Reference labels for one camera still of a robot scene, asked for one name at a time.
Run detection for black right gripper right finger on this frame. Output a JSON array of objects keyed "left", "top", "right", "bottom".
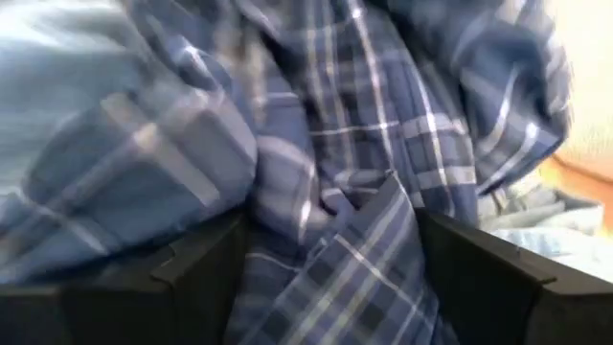
[{"left": 415, "top": 207, "right": 613, "bottom": 345}]

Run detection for blue plaid shirt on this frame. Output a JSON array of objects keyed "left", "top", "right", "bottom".
[{"left": 0, "top": 0, "right": 576, "bottom": 345}]

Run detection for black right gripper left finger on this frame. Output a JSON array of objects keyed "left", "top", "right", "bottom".
[{"left": 0, "top": 209, "right": 249, "bottom": 345}]

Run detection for white perforated plastic basket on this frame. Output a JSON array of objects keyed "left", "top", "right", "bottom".
[{"left": 545, "top": 0, "right": 613, "bottom": 170}]

